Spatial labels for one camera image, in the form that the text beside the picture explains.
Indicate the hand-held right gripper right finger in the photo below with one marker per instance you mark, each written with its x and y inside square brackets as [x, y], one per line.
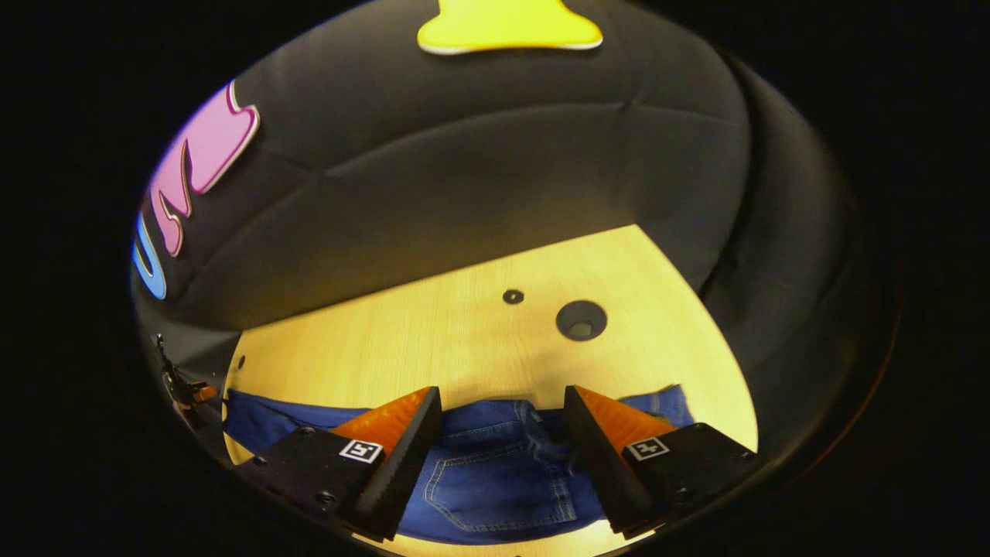
[599, 464]

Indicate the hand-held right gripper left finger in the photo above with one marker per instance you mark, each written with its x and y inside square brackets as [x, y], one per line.
[402, 472]

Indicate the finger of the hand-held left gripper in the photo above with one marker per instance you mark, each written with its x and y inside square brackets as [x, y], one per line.
[206, 394]

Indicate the blue denim jeans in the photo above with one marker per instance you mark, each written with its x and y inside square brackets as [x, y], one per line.
[495, 480]

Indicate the black backdrop cloth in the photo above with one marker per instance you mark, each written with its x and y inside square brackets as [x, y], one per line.
[479, 170]

